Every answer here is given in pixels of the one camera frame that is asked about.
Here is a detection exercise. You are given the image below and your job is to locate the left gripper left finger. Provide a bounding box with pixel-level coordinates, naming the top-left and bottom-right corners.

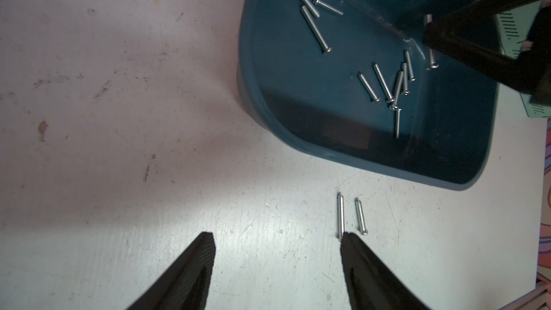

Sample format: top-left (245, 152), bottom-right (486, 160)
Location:
top-left (129, 232), bottom-right (216, 309)

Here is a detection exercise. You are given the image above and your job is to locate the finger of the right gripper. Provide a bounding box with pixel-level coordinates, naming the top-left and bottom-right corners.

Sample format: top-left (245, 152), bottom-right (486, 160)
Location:
top-left (423, 0), bottom-right (550, 95)

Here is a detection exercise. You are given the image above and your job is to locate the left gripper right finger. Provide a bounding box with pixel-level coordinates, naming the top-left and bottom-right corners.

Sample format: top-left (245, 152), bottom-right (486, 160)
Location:
top-left (340, 232), bottom-right (428, 309)

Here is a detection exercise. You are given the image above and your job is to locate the teal plastic storage tray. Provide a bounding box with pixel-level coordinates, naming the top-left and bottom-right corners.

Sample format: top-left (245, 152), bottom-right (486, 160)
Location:
top-left (237, 0), bottom-right (498, 191)

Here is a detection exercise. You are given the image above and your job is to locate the green file organizer box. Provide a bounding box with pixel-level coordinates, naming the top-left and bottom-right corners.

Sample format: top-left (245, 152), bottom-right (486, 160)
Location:
top-left (496, 0), bottom-right (550, 119)

